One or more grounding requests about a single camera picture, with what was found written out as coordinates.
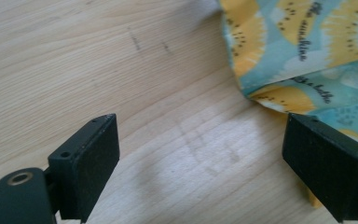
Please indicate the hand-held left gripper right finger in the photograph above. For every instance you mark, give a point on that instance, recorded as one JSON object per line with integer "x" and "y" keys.
{"x": 326, "y": 165}

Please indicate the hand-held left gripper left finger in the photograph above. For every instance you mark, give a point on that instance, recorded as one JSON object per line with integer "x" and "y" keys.
{"x": 87, "y": 168}

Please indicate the teal yellow fruit print cloth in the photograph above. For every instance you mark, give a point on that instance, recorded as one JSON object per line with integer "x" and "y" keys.
{"x": 304, "y": 53}

